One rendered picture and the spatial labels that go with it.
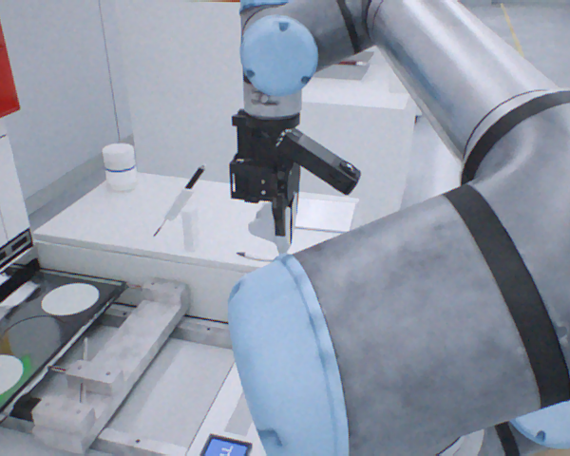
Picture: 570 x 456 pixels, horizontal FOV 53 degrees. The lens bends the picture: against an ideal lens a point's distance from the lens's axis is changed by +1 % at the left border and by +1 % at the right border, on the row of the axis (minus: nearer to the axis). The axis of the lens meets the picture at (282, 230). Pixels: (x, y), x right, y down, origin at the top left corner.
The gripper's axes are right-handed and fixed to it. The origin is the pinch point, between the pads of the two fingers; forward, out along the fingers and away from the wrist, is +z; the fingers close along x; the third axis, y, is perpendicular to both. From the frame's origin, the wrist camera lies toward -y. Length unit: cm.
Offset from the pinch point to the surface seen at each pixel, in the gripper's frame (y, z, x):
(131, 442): 18.6, 25.7, 18.4
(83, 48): 207, 31, -258
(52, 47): 207, 25, -228
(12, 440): 38, 29, 21
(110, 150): 53, 5, -39
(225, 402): 3.7, 14.7, 17.4
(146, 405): 21.6, 28.7, 8.7
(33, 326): 44.9, 20.8, 4.1
